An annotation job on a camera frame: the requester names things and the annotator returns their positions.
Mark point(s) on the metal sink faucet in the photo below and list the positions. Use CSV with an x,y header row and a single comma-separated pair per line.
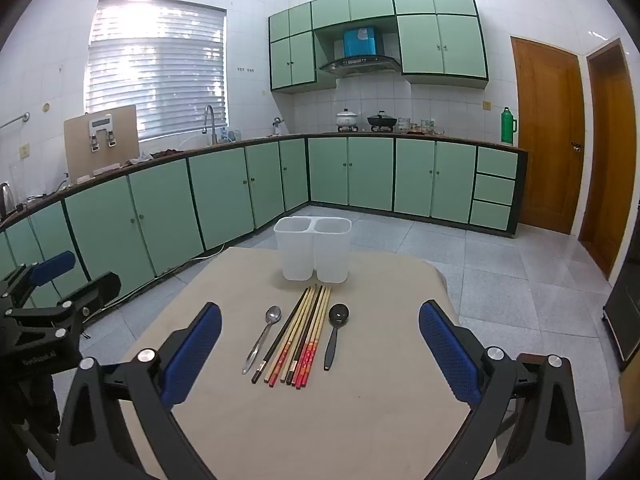
x,y
210,110

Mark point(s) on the metal spoon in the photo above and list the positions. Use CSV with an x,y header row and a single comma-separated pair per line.
x,y
273,314

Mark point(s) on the wooden door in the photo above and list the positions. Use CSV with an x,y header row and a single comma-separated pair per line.
x,y
612,160
547,135

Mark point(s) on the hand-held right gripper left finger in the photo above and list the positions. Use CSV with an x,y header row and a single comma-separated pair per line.
x,y
192,355

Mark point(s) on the white cooking pot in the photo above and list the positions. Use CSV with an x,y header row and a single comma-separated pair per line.
x,y
346,120

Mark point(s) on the brown wooden board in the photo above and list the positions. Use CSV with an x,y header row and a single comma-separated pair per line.
x,y
77,150

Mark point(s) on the white window blind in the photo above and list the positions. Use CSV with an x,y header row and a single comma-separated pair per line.
x,y
160,70

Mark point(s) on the metal wall tap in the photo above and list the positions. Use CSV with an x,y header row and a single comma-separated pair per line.
x,y
276,124

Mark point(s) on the red patterned wooden chopstick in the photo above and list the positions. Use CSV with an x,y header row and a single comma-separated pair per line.
x,y
302,370
314,355
309,360

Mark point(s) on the dark cloth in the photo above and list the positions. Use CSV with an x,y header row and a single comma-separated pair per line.
x,y
150,156

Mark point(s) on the metal grab bar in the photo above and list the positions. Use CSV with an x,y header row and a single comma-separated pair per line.
x,y
15,121

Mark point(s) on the green thermos flask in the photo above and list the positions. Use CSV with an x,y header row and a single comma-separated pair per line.
x,y
509,127

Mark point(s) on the metal kettle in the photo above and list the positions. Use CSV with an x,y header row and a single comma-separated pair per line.
x,y
4,200

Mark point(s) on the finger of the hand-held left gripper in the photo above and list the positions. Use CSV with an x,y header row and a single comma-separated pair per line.
x,y
50,266
97,287

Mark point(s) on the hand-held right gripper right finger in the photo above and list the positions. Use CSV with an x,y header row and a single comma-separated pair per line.
x,y
445,350

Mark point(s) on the range hood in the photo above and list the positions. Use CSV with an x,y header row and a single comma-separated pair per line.
x,y
360,64

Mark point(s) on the black appliance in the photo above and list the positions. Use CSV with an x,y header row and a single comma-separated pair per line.
x,y
625,320

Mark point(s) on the black chopstick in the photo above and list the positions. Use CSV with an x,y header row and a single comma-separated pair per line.
x,y
282,332
306,335

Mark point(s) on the glass jar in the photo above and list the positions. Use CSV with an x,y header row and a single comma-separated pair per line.
x,y
427,126
404,126

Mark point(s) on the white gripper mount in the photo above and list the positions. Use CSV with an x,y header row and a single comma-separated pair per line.
x,y
102,124

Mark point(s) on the black wok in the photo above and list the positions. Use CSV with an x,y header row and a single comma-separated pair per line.
x,y
382,121

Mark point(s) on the black spoon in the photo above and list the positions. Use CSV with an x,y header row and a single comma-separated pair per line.
x,y
338,313

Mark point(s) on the green base cabinets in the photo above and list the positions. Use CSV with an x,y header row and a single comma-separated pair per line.
x,y
160,215

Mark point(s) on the white double utensil holder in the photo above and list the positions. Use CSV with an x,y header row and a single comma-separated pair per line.
x,y
310,252

